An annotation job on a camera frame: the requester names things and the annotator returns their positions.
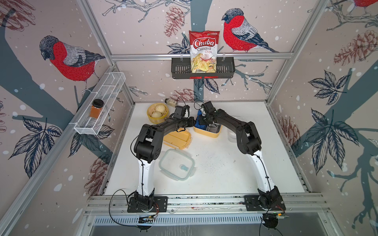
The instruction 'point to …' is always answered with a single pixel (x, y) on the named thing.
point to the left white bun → (156, 114)
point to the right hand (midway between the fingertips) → (197, 122)
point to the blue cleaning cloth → (197, 124)
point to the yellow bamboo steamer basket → (151, 108)
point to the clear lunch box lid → (177, 163)
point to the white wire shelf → (108, 89)
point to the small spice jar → (171, 102)
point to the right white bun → (160, 108)
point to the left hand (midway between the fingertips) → (198, 119)
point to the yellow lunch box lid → (180, 139)
